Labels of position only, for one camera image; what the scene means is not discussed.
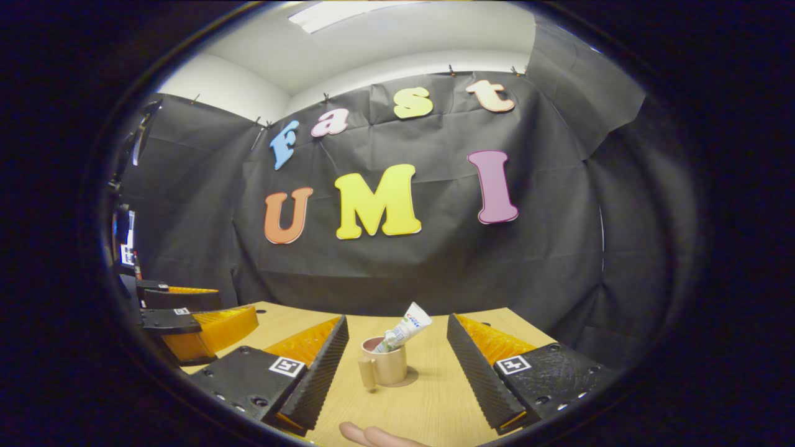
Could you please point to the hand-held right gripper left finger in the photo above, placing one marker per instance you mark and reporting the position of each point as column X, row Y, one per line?
column 320, row 379

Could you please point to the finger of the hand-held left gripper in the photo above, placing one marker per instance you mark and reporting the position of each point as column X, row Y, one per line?
column 180, row 299
column 211, row 332

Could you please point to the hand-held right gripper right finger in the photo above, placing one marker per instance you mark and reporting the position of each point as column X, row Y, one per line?
column 475, row 372

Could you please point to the brown round coaster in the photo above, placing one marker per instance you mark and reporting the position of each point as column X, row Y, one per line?
column 412, row 376

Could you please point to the beige cup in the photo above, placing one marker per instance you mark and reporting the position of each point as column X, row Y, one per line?
column 391, row 366

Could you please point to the white toothpaste tube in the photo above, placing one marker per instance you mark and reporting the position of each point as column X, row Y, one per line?
column 410, row 323

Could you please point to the wooden desktop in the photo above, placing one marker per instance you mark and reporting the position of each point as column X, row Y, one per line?
column 422, row 403

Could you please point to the red bottle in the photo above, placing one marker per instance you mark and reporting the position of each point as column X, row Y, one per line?
column 137, row 267

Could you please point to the computer monitor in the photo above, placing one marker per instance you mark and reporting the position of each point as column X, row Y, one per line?
column 127, row 245

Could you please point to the black backdrop cloth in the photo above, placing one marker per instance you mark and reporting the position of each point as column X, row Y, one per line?
column 404, row 273

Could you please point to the ceiling light panel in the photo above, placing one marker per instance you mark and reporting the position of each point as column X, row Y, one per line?
column 348, row 13

